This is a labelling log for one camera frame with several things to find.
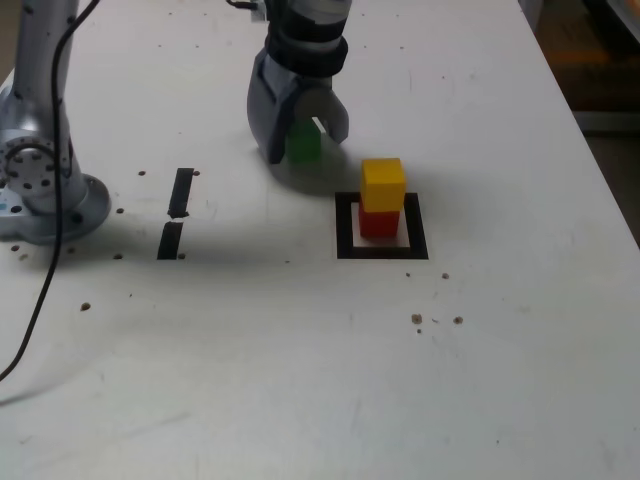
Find green cube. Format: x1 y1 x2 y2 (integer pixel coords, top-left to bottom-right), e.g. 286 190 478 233
284 119 322 164

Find black tape strip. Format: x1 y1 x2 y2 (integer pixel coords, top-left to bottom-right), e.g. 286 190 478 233
156 167 195 261

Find long black cable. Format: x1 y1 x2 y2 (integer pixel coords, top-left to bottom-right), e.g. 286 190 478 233
0 0 101 384

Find red cube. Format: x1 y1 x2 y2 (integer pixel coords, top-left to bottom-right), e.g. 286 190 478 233
358 202 401 238

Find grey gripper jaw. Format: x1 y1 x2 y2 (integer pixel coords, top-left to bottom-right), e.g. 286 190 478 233
246 52 304 165
298 88 351 145

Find black tape square outline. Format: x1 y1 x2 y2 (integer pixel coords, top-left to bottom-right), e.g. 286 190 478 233
334 191 430 261

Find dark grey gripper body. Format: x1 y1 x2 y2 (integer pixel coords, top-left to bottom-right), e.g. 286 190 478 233
296 74 333 97

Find brown cardboard box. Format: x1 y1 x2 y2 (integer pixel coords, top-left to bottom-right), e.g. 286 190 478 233
537 0 640 111

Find yellow cube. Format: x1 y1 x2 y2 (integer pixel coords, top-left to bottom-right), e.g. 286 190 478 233
360 157 406 213

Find black camera cable with plug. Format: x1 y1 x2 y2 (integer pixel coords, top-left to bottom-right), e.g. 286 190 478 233
224 0 265 22

